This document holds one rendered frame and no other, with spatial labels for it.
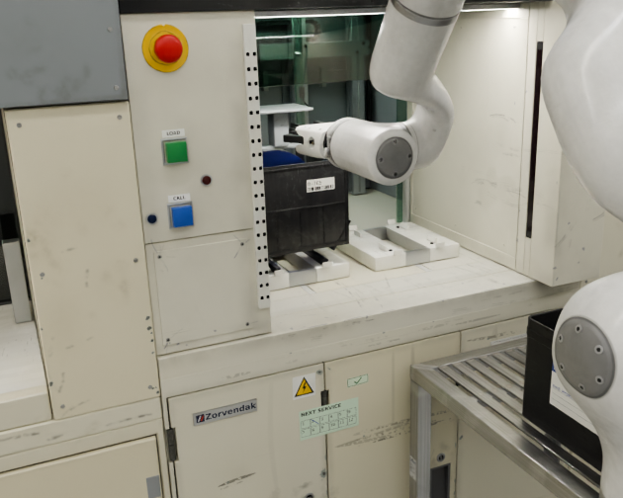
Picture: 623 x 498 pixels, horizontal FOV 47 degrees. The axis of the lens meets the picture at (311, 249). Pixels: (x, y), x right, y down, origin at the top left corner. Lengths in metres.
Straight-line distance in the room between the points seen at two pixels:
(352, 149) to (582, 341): 0.58
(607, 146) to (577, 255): 0.85
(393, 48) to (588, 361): 0.52
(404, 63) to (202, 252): 0.44
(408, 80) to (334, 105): 1.22
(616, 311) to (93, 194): 0.76
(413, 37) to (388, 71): 0.06
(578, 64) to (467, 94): 0.96
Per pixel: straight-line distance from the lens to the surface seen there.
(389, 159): 1.06
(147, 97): 1.11
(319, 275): 1.48
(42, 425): 1.23
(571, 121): 0.69
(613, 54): 0.69
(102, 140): 1.10
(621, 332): 0.59
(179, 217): 1.13
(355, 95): 2.16
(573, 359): 0.61
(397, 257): 1.55
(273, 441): 1.35
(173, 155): 1.11
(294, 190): 1.41
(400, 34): 0.95
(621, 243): 1.66
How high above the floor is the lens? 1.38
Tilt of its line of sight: 18 degrees down
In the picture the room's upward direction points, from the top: 2 degrees counter-clockwise
